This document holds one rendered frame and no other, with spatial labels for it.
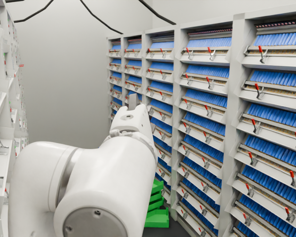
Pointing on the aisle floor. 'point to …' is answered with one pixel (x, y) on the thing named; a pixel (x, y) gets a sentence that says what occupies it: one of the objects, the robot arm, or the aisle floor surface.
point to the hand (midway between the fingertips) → (144, 120)
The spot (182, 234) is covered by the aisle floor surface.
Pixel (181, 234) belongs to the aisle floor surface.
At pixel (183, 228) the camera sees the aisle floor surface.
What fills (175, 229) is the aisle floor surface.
